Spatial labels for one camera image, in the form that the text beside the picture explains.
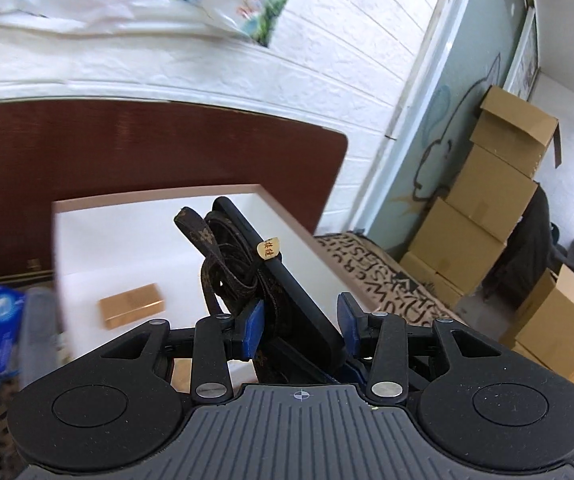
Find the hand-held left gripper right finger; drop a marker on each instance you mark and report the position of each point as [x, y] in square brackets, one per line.
[348, 325]

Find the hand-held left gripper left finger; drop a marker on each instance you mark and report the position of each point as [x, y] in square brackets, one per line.
[252, 330]

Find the brown cardboard box white inside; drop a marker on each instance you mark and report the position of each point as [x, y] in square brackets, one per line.
[127, 240]

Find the lettered leopard print blanket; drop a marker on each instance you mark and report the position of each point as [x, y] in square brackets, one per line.
[397, 280]

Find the small flat cardboard box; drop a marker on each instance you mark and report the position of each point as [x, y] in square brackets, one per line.
[429, 280]

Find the small gold box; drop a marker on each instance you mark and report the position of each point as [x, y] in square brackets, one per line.
[132, 305]

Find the large closed cardboard box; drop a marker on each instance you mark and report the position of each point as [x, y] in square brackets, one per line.
[454, 240]
[492, 192]

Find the dark hanging garment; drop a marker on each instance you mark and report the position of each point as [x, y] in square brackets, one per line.
[532, 240]

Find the cardboard box with raised flap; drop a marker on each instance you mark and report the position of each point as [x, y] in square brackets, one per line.
[552, 325]

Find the brown wooden headboard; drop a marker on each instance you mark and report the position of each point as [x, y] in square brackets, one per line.
[117, 150]

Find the open cardboard box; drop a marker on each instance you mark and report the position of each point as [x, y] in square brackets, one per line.
[514, 130]

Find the framed picture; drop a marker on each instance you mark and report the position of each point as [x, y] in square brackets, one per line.
[522, 55]

